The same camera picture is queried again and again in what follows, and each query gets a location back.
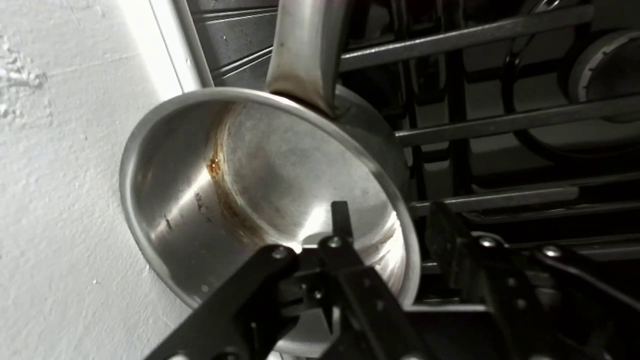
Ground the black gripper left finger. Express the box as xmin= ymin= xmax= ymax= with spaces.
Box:
xmin=142 ymin=198 xmax=429 ymax=360

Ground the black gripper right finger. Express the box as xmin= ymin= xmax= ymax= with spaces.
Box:
xmin=427 ymin=201 xmax=640 ymax=360

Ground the small steel saucepan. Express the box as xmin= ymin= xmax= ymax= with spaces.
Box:
xmin=118 ymin=0 xmax=425 ymax=358

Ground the round black burner cap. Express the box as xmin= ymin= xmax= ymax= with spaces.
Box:
xmin=568 ymin=27 xmax=640 ymax=126

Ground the black cast iron grate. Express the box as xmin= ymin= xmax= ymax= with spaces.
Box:
xmin=336 ymin=0 xmax=640 ymax=267

